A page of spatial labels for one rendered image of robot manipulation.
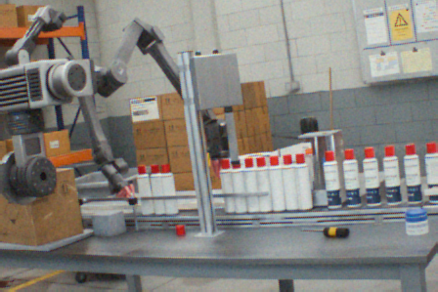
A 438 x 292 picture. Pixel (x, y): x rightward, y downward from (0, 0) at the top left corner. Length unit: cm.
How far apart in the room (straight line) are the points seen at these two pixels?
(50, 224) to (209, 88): 82
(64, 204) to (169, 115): 374
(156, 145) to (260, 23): 194
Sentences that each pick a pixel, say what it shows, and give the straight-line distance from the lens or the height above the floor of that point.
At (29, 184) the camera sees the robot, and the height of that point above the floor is 112.
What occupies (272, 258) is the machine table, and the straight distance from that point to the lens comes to 204.
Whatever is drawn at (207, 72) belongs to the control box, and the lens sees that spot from 241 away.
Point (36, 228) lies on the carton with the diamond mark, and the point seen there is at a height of 92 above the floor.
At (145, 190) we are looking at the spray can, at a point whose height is 98.
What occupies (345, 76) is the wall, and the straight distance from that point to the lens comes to 710.
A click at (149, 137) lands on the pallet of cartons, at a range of 649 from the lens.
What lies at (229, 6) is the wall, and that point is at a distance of 772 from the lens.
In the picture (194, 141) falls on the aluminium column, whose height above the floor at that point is 118.
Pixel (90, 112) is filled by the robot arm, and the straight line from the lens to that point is 294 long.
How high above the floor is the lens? 134
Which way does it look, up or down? 3 degrees down
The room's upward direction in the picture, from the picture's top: 8 degrees counter-clockwise
